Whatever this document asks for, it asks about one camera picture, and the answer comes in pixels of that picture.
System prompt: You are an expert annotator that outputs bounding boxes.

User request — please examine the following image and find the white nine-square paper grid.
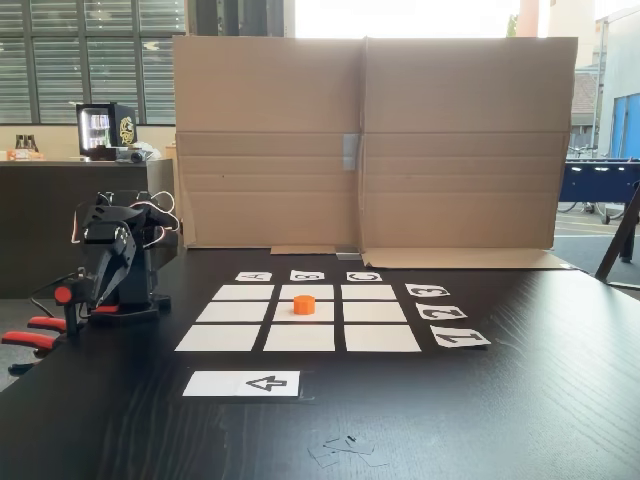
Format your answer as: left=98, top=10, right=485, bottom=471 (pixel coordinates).
left=173, top=283, right=422, bottom=354

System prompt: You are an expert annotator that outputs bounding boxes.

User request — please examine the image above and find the dark counter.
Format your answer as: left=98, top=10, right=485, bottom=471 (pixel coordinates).
left=0, top=159, right=177, bottom=300

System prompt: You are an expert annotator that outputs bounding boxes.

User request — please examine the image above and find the black mini fridge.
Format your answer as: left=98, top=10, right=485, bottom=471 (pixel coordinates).
left=75, top=102, right=137, bottom=162

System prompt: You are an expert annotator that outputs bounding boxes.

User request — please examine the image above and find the red and black clamp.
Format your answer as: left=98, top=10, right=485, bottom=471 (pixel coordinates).
left=0, top=267, right=121, bottom=379

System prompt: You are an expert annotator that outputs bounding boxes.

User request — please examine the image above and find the white arrow paper sheet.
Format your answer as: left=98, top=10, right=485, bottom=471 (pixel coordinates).
left=182, top=369, right=301, bottom=399

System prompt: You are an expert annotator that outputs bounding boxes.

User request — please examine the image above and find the brown cardboard panel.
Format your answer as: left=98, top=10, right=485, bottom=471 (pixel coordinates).
left=171, top=34, right=369, bottom=257
left=359, top=35, right=581, bottom=271

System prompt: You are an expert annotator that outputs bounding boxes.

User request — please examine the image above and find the paper sheet number 3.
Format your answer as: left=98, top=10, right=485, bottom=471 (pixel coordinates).
left=404, top=283, right=451, bottom=300

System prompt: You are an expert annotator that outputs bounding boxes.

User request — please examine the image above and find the paper sheet number 2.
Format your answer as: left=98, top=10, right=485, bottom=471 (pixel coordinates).
left=415, top=301, right=469, bottom=321

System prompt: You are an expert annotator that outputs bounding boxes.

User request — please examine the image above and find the paper sheet number 1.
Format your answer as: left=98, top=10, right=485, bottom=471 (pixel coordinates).
left=429, top=323, right=492, bottom=349

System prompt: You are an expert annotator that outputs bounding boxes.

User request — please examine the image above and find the blue foosball table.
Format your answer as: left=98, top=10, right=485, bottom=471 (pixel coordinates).
left=563, top=157, right=640, bottom=226

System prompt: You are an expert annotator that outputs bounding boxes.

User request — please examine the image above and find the black stand leg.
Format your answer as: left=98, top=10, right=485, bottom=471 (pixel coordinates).
left=593, top=180, right=640, bottom=292

